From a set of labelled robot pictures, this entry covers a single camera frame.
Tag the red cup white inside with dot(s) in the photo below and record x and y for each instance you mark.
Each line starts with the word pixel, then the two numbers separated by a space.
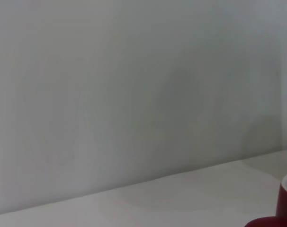
pixel 285 205

